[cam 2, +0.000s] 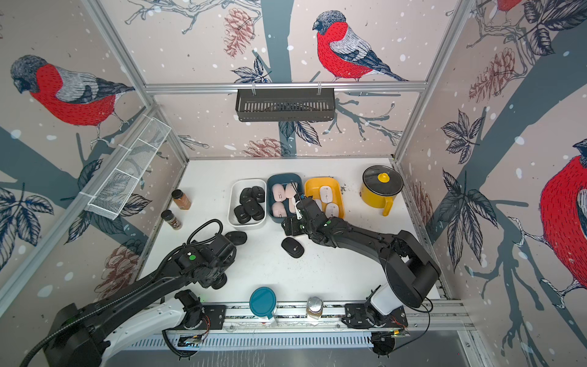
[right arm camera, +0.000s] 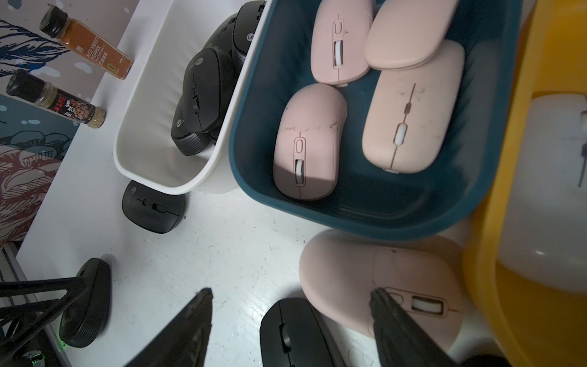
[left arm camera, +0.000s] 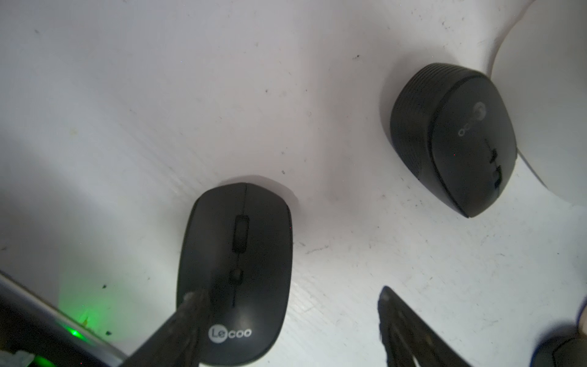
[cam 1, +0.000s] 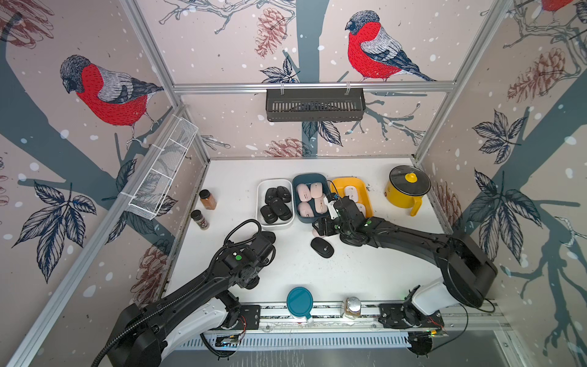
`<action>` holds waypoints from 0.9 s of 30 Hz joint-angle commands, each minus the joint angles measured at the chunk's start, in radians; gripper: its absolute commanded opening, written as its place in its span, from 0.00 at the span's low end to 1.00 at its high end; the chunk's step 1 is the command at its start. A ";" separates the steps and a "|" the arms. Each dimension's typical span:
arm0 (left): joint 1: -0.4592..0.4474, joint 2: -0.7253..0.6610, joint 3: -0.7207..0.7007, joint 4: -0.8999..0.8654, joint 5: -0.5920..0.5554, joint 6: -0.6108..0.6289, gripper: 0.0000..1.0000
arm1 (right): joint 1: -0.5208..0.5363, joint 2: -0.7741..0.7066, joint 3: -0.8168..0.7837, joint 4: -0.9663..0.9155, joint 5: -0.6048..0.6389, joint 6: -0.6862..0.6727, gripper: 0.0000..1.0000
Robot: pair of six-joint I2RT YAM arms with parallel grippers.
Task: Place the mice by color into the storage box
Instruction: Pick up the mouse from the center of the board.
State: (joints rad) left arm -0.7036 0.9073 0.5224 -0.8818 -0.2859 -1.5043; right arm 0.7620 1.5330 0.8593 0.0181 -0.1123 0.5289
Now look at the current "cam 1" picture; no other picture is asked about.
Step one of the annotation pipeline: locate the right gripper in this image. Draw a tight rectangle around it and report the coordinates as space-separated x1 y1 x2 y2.
311 213 356 235

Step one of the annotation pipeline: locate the white mouse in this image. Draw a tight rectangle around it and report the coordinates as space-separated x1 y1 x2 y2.
344 185 359 203
356 203 367 217

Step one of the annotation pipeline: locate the black mouse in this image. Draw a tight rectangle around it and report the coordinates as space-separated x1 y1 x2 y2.
264 187 279 205
261 231 276 244
260 205 278 224
269 197 293 221
277 186 292 203
310 237 334 258

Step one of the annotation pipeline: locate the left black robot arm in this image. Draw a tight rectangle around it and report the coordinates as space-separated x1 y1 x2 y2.
92 220 276 366

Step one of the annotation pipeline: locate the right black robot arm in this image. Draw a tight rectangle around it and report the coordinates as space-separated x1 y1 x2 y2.
313 197 498 330

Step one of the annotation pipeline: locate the yellow storage box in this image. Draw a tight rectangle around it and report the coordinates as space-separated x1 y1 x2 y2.
330 177 373 218

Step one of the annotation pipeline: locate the teal storage box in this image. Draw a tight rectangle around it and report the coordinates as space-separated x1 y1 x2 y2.
292 173 331 224

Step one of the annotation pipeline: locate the white storage box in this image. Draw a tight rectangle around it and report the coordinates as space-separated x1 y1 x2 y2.
255 179 294 230

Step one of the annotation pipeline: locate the dark spice bottle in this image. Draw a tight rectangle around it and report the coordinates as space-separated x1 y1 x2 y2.
190 209 209 230

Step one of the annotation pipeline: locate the teal round lid container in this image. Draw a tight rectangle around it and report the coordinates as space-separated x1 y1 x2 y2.
286 287 313 320

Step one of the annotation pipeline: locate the brown spice bottle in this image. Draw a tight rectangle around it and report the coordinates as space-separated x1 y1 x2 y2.
199 189 217 210

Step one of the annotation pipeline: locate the yellow pot with black lid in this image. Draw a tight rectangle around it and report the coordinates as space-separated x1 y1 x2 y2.
385 165 432 217

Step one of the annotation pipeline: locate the small glass jar silver lid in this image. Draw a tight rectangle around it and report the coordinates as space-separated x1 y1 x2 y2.
343 297 362 320

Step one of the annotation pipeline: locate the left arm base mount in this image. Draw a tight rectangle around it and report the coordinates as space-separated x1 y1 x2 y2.
199 291 261 331

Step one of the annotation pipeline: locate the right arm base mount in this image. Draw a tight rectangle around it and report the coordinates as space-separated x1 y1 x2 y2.
378 286 444 330

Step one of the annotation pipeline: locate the white wire mesh shelf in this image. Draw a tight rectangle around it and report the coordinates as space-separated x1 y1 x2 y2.
126 116 199 220

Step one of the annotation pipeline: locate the black hanging wire basket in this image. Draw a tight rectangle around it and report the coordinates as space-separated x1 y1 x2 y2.
265 88 366 122

